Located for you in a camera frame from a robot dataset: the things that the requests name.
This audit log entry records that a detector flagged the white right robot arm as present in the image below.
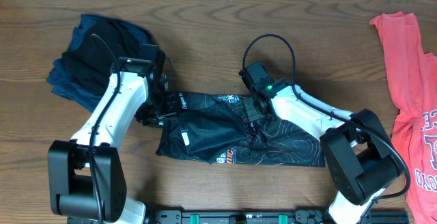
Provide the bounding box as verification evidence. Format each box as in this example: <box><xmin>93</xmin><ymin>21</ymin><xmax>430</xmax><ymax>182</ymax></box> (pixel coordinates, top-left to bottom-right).
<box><xmin>242</xmin><ymin>76</ymin><xmax>411</xmax><ymax>223</ymax></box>

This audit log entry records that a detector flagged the navy blue folded garment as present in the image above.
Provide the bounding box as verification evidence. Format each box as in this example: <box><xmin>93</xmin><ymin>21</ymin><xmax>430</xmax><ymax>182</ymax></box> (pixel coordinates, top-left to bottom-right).
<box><xmin>46</xmin><ymin>14</ymin><xmax>156</xmax><ymax>111</ymax></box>

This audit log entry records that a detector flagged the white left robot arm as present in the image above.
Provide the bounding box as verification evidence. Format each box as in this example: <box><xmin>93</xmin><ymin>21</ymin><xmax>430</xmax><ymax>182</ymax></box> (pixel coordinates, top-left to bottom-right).
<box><xmin>48</xmin><ymin>57</ymin><xmax>175</xmax><ymax>223</ymax></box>

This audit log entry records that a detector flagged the black folded garment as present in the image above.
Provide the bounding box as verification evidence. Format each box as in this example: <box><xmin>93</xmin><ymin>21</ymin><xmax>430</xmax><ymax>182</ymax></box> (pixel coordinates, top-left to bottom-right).
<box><xmin>61</xmin><ymin>18</ymin><xmax>151</xmax><ymax>96</ymax></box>

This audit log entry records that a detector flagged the red folded garment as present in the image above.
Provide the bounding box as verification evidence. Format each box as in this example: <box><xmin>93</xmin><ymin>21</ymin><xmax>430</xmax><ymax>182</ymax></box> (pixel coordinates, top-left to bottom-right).
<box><xmin>369</xmin><ymin>12</ymin><xmax>436</xmax><ymax>223</ymax></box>

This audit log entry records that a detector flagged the black printed cycling jersey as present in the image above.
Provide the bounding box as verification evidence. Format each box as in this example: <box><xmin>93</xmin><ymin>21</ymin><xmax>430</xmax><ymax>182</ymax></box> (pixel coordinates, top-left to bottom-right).
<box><xmin>156</xmin><ymin>92</ymin><xmax>325</xmax><ymax>167</ymax></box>

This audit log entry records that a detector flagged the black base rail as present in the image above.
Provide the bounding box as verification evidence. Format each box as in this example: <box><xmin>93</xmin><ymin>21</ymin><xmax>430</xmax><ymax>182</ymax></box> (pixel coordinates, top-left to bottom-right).
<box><xmin>66</xmin><ymin>208</ymin><xmax>410</xmax><ymax>224</ymax></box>

